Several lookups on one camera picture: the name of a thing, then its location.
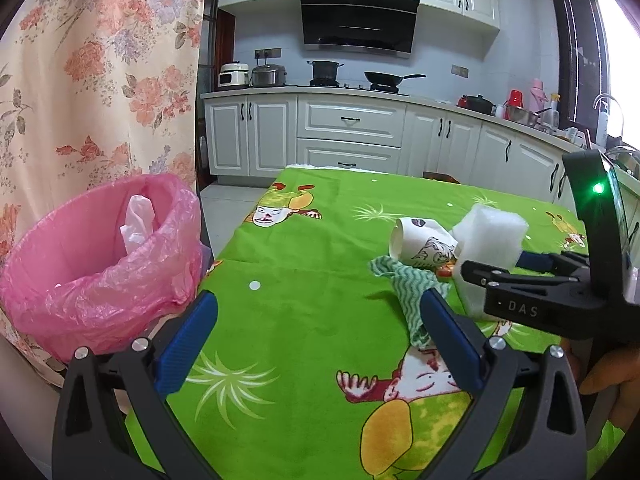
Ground printed white paper cup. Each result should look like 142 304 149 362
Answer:
387 216 458 272

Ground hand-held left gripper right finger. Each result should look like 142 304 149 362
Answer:
416 286 589 480

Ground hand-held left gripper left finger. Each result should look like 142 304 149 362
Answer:
51 289 222 480

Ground black cooking pot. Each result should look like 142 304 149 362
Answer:
306 60 346 86

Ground white paper wrapper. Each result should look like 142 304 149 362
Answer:
120 194 157 256

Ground black range hood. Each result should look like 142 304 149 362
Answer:
298 0 421 58

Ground white fleece under cloth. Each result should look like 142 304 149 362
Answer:
286 161 386 175

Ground person's right hand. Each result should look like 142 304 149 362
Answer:
579 339 640 433

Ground chrome kitchen faucet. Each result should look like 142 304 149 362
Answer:
592 94 626 146

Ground dark framed window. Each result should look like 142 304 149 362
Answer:
550 0 640 131

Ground pink-lined trash bin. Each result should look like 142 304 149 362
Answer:
0 172 203 356

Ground pink woven trash bin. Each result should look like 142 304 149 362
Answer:
0 180 201 363

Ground black wok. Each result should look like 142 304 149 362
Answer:
363 71 427 92

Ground green cartoon printed tablecloth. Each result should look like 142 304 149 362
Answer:
125 166 631 480

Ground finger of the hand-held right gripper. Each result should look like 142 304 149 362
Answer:
517 252 591 275
460 258 591 295

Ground brown wooden door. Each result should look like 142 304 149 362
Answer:
217 10 237 93

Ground green wavy striped cloth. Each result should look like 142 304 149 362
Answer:
370 255 451 348

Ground white base cabinets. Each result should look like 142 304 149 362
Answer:
202 92 640 221

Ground black sliding door frame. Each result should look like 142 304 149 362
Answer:
196 0 222 261

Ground black and red casserole pot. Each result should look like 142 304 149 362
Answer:
457 94 496 115

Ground black gas hob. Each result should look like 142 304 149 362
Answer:
307 81 412 97

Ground white foam block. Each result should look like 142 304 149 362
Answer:
451 204 530 319

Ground silver pressure cooker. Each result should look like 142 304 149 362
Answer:
250 63 289 88

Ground floral beige curtain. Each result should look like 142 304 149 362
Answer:
0 0 211 388

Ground steel mixing bowl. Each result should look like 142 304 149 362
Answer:
505 105 543 128

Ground white rice cooker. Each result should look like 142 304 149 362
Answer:
217 61 251 90

